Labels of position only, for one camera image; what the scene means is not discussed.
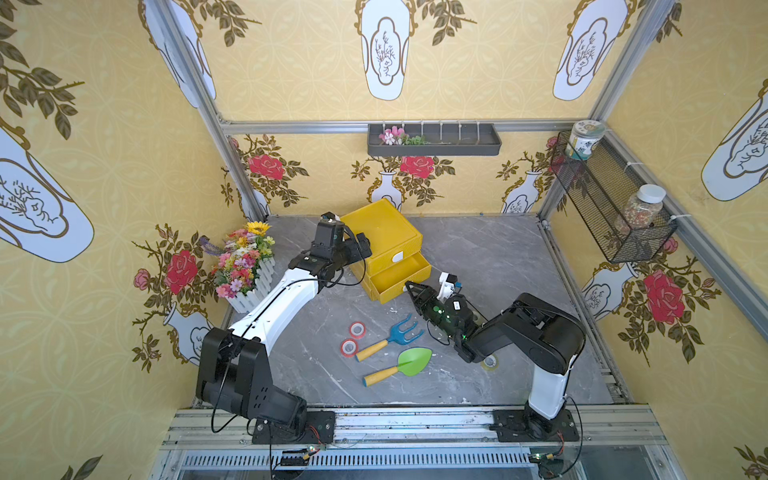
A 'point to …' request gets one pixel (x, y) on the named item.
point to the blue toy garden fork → (396, 337)
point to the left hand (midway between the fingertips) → (346, 245)
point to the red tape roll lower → (348, 348)
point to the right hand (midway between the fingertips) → (411, 280)
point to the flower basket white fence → (244, 269)
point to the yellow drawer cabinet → (397, 249)
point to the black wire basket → (600, 187)
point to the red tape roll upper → (357, 330)
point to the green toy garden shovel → (410, 363)
